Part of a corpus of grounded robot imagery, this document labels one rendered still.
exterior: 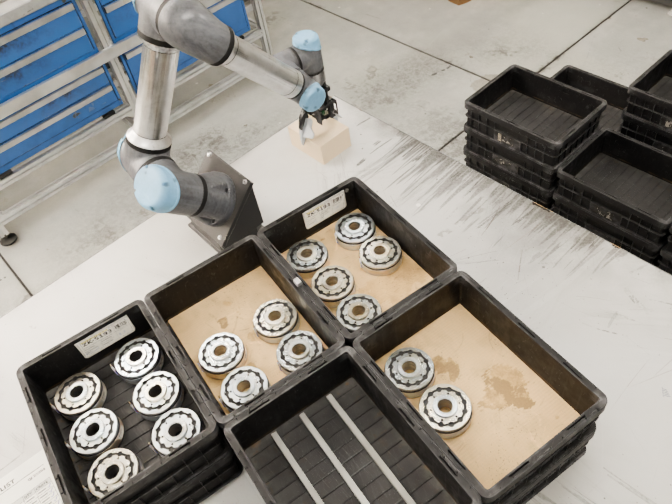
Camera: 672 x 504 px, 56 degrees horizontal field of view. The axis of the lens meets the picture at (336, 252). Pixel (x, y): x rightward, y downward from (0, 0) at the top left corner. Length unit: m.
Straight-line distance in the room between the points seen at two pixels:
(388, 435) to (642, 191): 1.44
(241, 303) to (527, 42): 2.70
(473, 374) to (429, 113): 2.13
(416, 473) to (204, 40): 0.99
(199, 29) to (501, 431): 1.03
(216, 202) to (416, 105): 1.86
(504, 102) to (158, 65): 1.42
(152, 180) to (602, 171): 1.58
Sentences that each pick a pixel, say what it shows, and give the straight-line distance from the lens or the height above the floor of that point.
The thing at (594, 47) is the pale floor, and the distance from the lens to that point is 3.81.
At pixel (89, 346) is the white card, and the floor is 0.89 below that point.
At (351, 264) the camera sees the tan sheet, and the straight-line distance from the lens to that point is 1.53.
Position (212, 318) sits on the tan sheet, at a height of 0.83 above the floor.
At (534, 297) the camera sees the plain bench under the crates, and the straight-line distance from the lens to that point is 1.64.
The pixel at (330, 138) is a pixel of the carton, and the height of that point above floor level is 0.78.
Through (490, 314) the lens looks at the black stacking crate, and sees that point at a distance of 1.37.
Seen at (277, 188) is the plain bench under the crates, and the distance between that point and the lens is 1.96.
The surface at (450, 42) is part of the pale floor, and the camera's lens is 3.84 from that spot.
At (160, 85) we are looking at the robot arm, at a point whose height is 1.19.
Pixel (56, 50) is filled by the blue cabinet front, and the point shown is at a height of 0.70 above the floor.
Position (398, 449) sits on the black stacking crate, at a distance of 1.28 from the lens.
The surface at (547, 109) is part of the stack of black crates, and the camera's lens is 2.53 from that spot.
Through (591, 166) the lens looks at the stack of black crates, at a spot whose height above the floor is 0.38.
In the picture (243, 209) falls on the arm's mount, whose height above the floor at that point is 0.83.
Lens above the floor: 2.01
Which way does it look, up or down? 49 degrees down
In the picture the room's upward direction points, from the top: 12 degrees counter-clockwise
